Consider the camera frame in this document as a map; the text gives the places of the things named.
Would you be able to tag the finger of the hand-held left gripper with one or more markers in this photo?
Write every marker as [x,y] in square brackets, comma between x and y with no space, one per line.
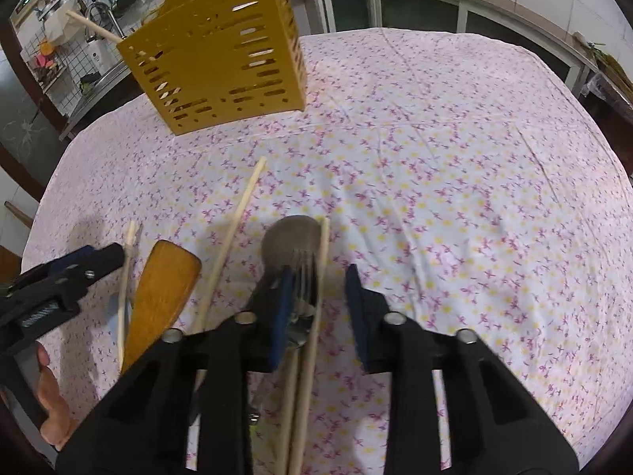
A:
[106,257]

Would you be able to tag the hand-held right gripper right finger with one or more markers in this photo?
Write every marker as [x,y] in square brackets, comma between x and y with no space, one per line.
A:
[357,316]

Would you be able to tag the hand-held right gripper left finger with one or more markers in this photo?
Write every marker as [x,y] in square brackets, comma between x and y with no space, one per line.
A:
[281,316]

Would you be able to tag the wooden chopstick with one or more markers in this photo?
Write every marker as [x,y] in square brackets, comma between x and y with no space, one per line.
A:
[316,297]
[94,27]
[126,277]
[287,405]
[237,217]

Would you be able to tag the metal fork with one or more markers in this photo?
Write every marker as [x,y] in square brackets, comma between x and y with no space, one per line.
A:
[302,277]

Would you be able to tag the wooden spatula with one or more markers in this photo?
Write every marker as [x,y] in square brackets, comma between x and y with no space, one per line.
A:
[163,287]

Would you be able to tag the grey metal spoon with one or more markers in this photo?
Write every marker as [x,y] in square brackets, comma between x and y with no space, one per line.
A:
[287,240]

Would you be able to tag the yellow slotted utensil holder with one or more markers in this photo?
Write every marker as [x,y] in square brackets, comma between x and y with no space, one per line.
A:
[212,59]

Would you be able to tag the person's left hand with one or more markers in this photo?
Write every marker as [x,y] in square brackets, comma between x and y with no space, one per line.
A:
[52,405]

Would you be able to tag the floral tablecloth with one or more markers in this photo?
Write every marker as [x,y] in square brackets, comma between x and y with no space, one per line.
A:
[420,183]

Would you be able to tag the brown frosted glass door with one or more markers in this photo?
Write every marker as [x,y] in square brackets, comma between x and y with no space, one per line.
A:
[20,123]

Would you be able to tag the steel sink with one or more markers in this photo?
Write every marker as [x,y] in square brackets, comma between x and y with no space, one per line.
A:
[106,86]

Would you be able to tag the dark sponge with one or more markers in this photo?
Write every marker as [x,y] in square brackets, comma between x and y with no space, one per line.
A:
[89,84]

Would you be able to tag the pink and orange items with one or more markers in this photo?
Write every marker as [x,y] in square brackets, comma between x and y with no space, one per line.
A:
[44,59]

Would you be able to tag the white plastic bags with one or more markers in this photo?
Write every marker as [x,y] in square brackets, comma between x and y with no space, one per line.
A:
[62,27]

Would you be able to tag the metal faucet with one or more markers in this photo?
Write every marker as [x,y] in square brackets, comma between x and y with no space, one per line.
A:
[101,10]

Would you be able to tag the black hanging ladle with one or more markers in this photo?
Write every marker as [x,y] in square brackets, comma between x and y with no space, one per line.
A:
[124,2]

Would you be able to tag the glass door base cabinets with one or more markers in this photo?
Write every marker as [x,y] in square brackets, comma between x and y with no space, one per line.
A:
[420,10]

